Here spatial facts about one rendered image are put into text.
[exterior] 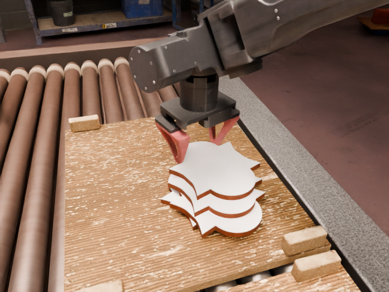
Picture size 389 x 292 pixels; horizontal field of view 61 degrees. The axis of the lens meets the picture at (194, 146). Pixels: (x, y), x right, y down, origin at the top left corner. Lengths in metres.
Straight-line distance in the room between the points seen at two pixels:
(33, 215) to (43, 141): 0.21
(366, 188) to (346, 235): 1.61
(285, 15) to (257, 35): 0.04
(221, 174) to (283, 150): 0.21
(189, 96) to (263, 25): 0.17
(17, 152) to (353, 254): 0.62
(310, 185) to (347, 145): 1.86
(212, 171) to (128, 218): 0.14
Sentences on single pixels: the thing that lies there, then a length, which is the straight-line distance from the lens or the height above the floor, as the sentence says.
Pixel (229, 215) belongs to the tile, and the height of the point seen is 0.96.
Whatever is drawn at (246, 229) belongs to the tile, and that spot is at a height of 0.96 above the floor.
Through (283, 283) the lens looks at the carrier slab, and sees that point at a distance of 0.45.
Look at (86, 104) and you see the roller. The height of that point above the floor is 0.92.
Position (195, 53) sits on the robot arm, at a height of 1.17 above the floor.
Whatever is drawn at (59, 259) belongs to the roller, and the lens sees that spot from 0.51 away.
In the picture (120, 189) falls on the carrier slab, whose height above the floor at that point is 0.94.
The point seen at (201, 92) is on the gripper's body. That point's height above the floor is 1.10.
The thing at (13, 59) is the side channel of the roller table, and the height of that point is 0.94.
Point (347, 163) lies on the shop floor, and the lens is 2.30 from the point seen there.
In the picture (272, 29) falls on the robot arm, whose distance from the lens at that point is 0.34.
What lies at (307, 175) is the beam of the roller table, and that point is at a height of 0.92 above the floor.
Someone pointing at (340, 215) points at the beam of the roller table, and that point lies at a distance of 0.58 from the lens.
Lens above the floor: 1.31
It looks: 36 degrees down
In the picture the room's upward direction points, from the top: straight up
